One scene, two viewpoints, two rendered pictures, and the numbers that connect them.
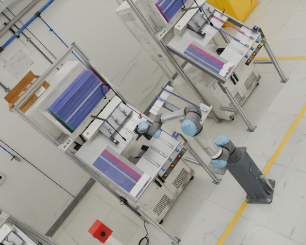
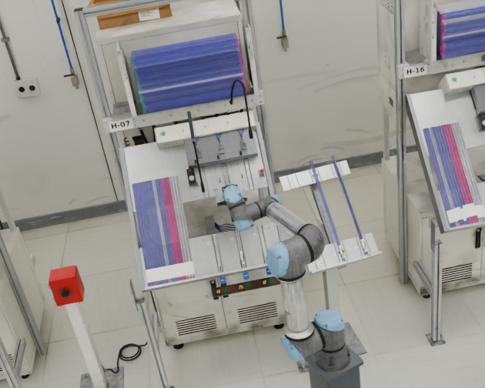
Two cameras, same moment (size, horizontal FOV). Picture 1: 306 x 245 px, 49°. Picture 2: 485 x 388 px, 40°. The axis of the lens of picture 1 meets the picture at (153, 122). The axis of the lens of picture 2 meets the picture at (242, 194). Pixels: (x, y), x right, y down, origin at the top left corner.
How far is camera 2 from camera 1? 0.64 m
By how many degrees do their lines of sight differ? 14
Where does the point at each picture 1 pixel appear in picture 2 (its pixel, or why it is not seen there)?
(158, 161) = (226, 262)
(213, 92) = (424, 231)
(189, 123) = (281, 254)
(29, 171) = (79, 112)
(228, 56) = not seen: outside the picture
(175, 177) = (250, 304)
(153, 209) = (178, 319)
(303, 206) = not seen: outside the picture
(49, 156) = not seen: hidden behind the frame
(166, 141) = (266, 244)
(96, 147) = (160, 163)
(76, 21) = not seen: outside the picture
